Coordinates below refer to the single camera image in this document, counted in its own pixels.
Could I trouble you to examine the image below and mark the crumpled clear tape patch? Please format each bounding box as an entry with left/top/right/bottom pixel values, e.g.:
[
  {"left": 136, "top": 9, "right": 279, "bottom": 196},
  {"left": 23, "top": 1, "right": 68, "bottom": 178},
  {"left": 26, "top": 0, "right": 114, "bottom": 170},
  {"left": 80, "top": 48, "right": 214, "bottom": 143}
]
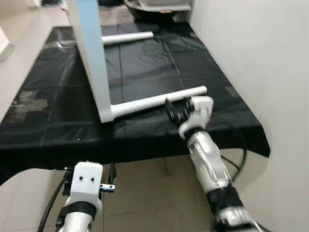
[{"left": 11, "top": 91, "right": 49, "bottom": 121}]

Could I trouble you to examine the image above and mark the long clear tape strip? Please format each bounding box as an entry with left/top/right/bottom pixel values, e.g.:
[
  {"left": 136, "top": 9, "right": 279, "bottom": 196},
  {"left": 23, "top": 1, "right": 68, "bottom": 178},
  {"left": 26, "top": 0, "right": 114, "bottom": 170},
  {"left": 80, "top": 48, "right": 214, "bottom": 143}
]
[{"left": 56, "top": 41, "right": 78, "bottom": 49}]

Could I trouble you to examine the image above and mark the black wok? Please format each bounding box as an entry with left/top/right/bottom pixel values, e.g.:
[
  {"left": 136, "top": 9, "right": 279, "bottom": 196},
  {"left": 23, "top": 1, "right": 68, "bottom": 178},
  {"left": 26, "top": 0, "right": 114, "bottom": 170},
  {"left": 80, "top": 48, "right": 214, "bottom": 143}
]
[{"left": 125, "top": 0, "right": 191, "bottom": 21}]

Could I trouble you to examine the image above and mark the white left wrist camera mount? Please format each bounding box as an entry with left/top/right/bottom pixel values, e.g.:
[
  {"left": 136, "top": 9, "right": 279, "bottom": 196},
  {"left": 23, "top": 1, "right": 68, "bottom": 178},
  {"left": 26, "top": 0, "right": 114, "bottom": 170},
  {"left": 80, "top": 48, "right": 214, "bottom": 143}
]
[{"left": 64, "top": 162, "right": 104, "bottom": 216}]

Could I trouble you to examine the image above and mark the black tablecloth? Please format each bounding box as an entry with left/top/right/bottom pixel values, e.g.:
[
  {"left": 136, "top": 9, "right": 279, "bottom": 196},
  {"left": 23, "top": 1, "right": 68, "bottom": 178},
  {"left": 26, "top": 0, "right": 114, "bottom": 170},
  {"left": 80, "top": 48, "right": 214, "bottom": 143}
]
[{"left": 0, "top": 22, "right": 271, "bottom": 187}]

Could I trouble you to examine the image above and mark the speckled grey right wrist camera mount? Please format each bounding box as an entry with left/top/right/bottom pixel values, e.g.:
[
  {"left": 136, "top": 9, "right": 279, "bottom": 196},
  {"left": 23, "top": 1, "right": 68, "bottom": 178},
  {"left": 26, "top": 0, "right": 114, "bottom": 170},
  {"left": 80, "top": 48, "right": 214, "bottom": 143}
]
[{"left": 178, "top": 96, "right": 214, "bottom": 138}]

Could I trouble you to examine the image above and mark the beige cloth covered bench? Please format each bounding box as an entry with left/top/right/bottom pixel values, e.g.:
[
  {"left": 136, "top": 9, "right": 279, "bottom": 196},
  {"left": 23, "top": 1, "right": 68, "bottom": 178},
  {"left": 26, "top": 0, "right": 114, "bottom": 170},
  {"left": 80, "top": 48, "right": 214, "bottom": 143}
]
[{"left": 99, "top": 7, "right": 133, "bottom": 25}]

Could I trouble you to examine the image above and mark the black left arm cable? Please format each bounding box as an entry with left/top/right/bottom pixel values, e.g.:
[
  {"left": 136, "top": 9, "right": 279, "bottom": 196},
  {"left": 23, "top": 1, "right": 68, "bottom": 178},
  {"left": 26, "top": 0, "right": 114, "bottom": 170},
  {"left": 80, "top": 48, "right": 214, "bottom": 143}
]
[{"left": 38, "top": 169, "right": 73, "bottom": 232}]

